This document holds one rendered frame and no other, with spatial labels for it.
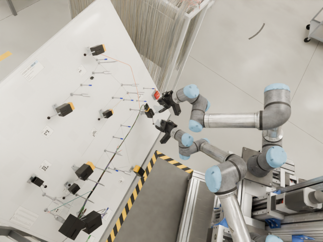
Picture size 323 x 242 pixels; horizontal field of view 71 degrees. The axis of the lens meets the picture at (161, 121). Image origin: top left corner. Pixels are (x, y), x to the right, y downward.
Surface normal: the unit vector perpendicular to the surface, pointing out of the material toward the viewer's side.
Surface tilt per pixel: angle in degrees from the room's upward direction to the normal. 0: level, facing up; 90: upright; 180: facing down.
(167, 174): 0
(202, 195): 0
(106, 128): 54
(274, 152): 8
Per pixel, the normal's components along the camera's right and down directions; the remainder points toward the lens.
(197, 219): 0.18, -0.46
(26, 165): 0.81, 0.11
